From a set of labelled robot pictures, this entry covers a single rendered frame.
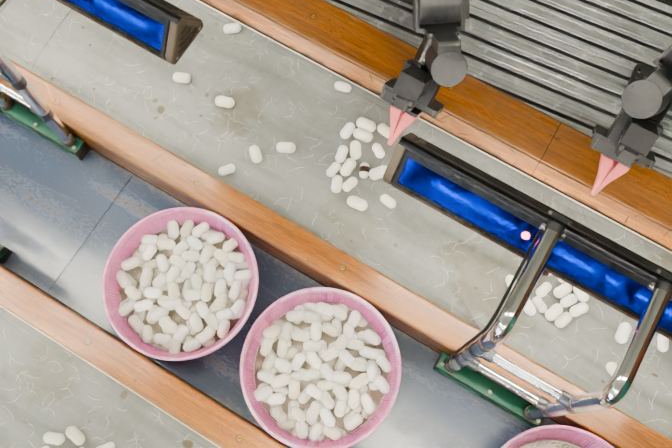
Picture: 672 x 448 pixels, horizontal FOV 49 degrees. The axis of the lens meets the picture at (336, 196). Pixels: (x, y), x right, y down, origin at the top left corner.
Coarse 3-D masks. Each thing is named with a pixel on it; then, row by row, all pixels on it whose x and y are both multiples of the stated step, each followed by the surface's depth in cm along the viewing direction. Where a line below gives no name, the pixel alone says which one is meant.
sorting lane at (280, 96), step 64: (192, 0) 148; (64, 64) 144; (128, 64) 144; (192, 64) 144; (256, 64) 144; (192, 128) 139; (256, 128) 139; (320, 128) 139; (256, 192) 135; (320, 192) 135; (384, 192) 135; (384, 256) 132; (448, 256) 132; (512, 256) 132; (576, 320) 128; (576, 384) 125; (640, 384) 125
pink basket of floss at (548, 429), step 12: (528, 432) 119; (540, 432) 121; (552, 432) 121; (564, 432) 121; (576, 432) 120; (588, 432) 119; (504, 444) 119; (516, 444) 122; (576, 444) 123; (588, 444) 122; (600, 444) 120
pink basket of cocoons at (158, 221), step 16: (176, 208) 131; (192, 208) 131; (144, 224) 131; (160, 224) 134; (224, 224) 132; (128, 240) 131; (240, 240) 131; (112, 256) 129; (128, 256) 133; (112, 272) 129; (256, 272) 128; (112, 288) 129; (256, 288) 127; (112, 304) 128; (112, 320) 125; (240, 320) 128; (128, 336) 126; (144, 352) 123; (160, 352) 126; (192, 352) 126; (208, 352) 123
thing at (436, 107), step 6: (414, 60) 123; (420, 66) 122; (384, 84) 125; (390, 84) 125; (390, 90) 124; (438, 102) 128; (420, 108) 124; (426, 108) 123; (432, 108) 123; (438, 108) 125; (432, 114) 123
